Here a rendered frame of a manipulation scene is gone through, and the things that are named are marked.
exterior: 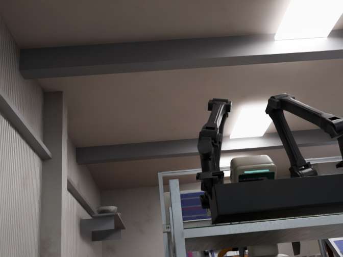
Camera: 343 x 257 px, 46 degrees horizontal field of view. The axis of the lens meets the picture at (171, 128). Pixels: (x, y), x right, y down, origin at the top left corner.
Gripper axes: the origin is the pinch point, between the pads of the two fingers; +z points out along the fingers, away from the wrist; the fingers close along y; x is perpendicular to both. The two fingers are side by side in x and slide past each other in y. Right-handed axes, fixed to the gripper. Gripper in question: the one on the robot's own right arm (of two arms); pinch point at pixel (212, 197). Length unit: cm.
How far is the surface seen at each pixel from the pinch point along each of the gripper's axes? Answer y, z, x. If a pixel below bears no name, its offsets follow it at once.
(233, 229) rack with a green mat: 0.2, 16.7, -30.4
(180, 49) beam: 20, -217, 227
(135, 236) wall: -71, -111, 878
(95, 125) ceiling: -106, -232, 450
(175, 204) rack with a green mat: -15.8, 7.9, -30.1
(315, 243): 135, -3, 256
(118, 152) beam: -78, -217, 547
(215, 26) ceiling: 58, -231, 208
